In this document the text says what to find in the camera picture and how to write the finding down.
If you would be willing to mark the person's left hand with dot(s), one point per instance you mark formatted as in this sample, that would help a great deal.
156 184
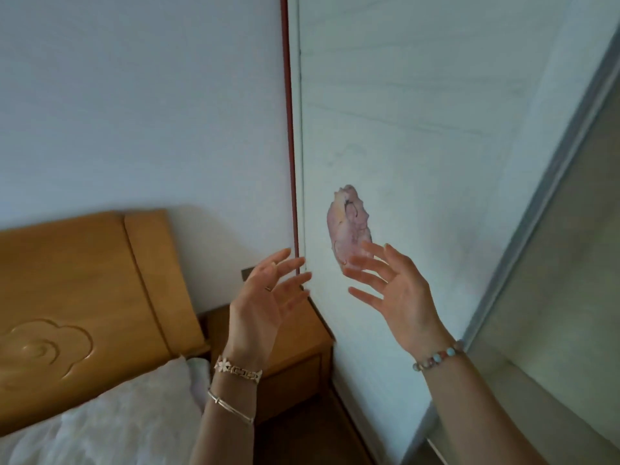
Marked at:
256 314

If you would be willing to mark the person's right hand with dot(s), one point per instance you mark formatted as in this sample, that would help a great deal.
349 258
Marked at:
407 305

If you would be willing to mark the white sliding-door wardrobe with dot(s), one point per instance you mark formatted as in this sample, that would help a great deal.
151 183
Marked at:
436 140

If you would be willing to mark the white fluffy pillow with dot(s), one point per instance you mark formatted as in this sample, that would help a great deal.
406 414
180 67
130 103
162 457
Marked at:
111 426

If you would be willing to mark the wooden bed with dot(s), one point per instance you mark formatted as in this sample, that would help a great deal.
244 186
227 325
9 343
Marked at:
72 309

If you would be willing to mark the person's right forearm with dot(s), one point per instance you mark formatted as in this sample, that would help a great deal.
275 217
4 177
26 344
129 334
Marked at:
474 416

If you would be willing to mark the wooden nightstand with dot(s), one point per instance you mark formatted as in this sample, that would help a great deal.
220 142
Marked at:
295 353

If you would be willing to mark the thin silver bangle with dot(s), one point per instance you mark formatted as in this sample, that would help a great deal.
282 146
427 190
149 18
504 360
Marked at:
230 406

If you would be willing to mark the grey wall socket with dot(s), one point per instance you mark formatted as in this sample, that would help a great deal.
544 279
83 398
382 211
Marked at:
247 273

